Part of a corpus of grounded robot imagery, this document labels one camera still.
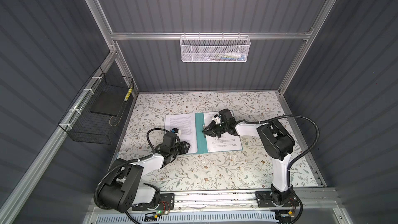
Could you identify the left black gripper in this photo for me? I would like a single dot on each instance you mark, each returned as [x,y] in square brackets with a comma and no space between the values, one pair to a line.
[184,149]

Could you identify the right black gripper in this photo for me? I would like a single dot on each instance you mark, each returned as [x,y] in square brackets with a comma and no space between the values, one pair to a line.
[211,131]

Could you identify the teal green file folder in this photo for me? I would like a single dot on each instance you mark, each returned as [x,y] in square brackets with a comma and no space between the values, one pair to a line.
[202,120]

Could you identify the white paper stack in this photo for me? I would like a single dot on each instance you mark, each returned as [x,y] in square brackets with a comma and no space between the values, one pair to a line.
[227,142]

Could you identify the white printed paper sheet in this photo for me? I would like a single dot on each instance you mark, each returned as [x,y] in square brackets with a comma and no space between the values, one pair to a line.
[185,123]

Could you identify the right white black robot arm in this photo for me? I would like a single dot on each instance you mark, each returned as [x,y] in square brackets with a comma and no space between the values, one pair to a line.
[276,140]

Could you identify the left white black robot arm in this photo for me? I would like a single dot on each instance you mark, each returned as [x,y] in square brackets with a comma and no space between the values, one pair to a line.
[122,188]

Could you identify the yellow marker pen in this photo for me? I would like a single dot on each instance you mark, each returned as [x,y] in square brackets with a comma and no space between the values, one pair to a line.
[126,98]

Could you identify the pens in white basket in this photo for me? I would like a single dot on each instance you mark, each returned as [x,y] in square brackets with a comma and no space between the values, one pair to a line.
[226,57]

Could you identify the black flat pad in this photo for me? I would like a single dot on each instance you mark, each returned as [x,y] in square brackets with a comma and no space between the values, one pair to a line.
[109,104]

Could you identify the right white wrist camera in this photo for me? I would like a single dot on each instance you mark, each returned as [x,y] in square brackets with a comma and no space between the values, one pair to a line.
[216,118]

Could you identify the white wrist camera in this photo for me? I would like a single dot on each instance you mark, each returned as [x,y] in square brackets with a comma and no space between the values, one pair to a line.
[176,131]
[216,118]

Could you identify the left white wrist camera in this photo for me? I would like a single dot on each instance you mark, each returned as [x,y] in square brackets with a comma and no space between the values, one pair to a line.
[176,131]

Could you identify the white wire mesh basket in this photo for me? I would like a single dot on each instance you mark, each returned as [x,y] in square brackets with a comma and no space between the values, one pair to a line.
[193,48]

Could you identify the black wire mesh basket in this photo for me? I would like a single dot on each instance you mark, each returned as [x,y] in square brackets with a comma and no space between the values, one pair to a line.
[83,126]

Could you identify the white slotted cable duct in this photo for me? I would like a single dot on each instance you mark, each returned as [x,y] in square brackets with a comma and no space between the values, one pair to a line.
[209,217]

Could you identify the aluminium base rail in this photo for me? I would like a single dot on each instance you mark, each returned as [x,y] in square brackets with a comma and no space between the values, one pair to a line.
[245,199]

